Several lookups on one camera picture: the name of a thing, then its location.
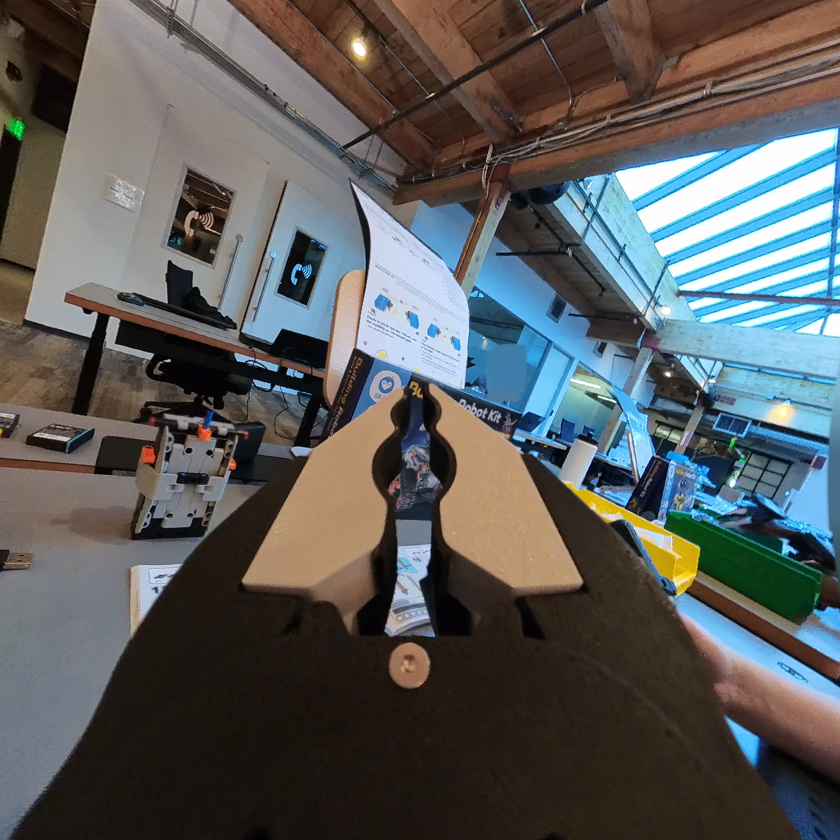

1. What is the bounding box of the green plastic bin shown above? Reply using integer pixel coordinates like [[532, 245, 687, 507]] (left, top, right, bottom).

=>
[[664, 511, 824, 623]]

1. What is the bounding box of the phone booth window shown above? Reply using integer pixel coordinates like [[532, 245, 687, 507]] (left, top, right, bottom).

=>
[[164, 167, 236, 266], [276, 228, 328, 306]]

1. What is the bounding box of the toy robot model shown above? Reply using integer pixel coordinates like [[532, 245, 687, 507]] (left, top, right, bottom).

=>
[[131, 410, 250, 540]]

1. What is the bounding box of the wooden post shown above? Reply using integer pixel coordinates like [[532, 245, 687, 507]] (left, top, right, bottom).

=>
[[453, 180, 513, 296]]

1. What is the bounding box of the grey side desk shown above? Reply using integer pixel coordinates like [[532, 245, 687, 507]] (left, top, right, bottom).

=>
[[0, 402, 161, 475]]

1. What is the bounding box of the white wall sign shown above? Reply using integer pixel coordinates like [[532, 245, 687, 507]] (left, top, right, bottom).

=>
[[104, 174, 145, 214]]

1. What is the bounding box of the black office chair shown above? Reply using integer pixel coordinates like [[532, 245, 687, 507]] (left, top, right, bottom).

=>
[[141, 351, 253, 421]]

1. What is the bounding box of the open white instruction booklet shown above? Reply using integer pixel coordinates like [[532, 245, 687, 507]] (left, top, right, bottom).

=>
[[129, 543, 435, 637]]

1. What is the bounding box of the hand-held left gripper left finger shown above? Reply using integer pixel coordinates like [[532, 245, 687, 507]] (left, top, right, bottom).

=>
[[241, 387, 412, 636]]

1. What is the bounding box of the white paper towel roll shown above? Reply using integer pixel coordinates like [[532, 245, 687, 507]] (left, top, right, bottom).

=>
[[558, 434, 599, 487]]

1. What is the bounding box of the small black teal-edged box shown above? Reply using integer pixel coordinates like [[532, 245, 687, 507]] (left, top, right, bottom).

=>
[[25, 423, 96, 455]]

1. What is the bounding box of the wooden background desk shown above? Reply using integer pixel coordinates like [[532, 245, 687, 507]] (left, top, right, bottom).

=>
[[64, 282, 329, 447]]

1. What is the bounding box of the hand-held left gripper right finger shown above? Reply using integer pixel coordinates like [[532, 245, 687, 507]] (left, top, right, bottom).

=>
[[425, 384, 585, 636]]

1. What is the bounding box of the printed instruction sheet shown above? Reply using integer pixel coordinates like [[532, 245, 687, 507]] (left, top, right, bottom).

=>
[[350, 180, 470, 388]]

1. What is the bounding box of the black keyboard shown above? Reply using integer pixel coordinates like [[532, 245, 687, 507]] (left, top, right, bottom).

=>
[[118, 292, 237, 329]]

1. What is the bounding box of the yellow plastic bin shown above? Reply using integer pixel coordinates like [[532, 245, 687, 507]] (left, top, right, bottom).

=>
[[564, 482, 702, 595]]

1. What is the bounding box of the person's right forearm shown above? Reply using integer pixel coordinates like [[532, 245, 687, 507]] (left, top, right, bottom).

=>
[[682, 613, 840, 782]]

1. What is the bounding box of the blue robot kit box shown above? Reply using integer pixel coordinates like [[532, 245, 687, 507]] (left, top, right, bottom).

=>
[[626, 455, 700, 519], [320, 348, 524, 514]]

